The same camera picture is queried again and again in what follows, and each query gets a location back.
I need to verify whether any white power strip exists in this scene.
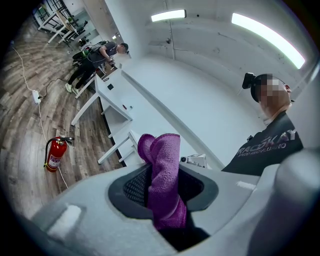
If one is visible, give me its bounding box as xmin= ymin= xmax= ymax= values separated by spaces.
xmin=31 ymin=89 xmax=42 ymax=105

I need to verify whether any purple cloth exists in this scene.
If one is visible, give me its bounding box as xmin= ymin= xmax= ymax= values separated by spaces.
xmin=137 ymin=133 xmax=188 ymax=231

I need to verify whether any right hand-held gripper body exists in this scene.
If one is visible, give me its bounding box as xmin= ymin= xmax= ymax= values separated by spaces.
xmin=179 ymin=153 xmax=208 ymax=169

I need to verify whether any ceiling conduit pipe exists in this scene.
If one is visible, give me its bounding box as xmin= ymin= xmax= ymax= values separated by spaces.
xmin=163 ymin=0 xmax=176 ymax=61

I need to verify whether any long ceiling light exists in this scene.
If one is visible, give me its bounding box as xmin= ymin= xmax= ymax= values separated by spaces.
xmin=150 ymin=9 xmax=187 ymax=23
xmin=231 ymin=12 xmax=306 ymax=70

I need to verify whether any person's head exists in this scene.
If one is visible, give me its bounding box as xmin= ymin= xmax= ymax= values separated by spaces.
xmin=251 ymin=73 xmax=293 ymax=119

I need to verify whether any white desk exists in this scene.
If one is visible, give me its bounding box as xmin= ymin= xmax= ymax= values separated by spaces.
xmin=74 ymin=58 xmax=124 ymax=100
xmin=70 ymin=69 xmax=134 ymax=139
xmin=97 ymin=129 xmax=152 ymax=167

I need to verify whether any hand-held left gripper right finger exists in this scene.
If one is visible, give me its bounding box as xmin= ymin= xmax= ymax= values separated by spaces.
xmin=178 ymin=162 xmax=261 ymax=237

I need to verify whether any red fire extinguisher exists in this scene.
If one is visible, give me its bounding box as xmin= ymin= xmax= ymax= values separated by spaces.
xmin=44 ymin=136 xmax=75 ymax=173

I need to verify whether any green chair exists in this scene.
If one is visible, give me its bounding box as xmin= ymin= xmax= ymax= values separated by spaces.
xmin=72 ymin=49 xmax=91 ymax=62

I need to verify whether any person's black printed shirt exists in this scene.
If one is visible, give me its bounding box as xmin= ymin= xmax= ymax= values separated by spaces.
xmin=221 ymin=109 xmax=305 ymax=177

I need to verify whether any black head-worn camera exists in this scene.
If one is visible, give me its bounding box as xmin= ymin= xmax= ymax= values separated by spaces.
xmin=241 ymin=72 xmax=261 ymax=103

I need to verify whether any black cable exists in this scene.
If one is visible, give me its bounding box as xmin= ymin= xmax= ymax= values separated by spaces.
xmin=37 ymin=77 xmax=70 ymax=99

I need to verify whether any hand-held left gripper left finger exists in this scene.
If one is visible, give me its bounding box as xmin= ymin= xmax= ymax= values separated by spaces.
xmin=32 ymin=163 xmax=181 ymax=256

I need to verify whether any white table with wooden top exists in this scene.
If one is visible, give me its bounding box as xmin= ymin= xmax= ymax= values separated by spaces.
xmin=37 ymin=9 xmax=79 ymax=45

